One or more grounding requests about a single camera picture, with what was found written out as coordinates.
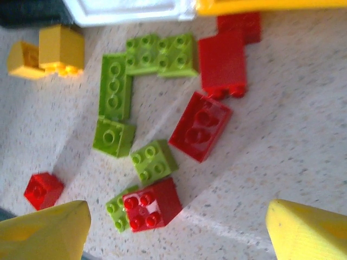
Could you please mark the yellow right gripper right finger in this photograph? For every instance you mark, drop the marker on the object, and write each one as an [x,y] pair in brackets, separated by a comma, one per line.
[311,235]

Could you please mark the yellow lego brick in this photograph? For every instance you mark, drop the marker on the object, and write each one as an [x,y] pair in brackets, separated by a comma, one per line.
[24,61]
[61,48]

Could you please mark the small red lego brick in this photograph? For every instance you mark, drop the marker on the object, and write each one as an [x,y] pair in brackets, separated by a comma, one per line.
[43,191]

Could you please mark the green square lego brick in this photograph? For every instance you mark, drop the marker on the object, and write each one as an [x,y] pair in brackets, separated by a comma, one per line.
[112,136]
[116,214]
[141,52]
[176,52]
[153,161]

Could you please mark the long green lego brick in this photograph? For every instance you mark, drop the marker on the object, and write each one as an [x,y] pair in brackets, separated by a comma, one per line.
[114,86]

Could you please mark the black plastic container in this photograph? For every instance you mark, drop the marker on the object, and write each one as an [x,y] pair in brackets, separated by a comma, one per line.
[29,12]

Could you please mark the white plastic container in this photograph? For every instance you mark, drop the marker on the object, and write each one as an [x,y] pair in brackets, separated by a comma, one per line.
[130,12]

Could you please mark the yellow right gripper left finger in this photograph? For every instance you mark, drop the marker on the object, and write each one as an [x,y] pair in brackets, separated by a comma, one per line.
[40,235]

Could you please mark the yellow plastic container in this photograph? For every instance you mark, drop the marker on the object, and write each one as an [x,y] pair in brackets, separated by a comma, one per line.
[271,6]

